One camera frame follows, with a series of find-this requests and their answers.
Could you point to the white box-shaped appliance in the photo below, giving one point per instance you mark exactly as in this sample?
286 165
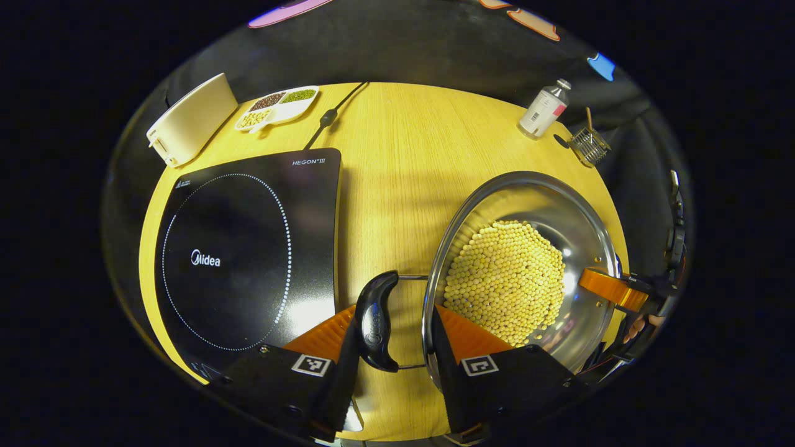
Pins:
192 118

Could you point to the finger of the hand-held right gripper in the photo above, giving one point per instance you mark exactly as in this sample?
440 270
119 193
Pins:
612 288

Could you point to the small dark round lid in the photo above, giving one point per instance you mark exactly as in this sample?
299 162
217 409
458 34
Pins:
561 141

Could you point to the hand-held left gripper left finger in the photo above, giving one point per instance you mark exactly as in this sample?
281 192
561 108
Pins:
338 397

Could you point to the white bottle with pink label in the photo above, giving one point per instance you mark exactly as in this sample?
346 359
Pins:
543 112

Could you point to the white divided dish of beans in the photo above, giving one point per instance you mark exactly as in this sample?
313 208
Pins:
276 107

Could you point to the small clear glass cup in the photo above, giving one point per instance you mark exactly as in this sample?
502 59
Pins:
590 148

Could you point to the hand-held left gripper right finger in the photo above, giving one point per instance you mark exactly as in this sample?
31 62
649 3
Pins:
450 385

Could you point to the black induction cooktop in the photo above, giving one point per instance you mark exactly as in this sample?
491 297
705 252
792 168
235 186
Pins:
248 261

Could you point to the thin wooden stick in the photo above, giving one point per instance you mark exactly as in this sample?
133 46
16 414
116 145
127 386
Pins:
589 118

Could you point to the heap of yellow soybeans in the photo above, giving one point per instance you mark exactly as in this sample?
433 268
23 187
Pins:
503 279

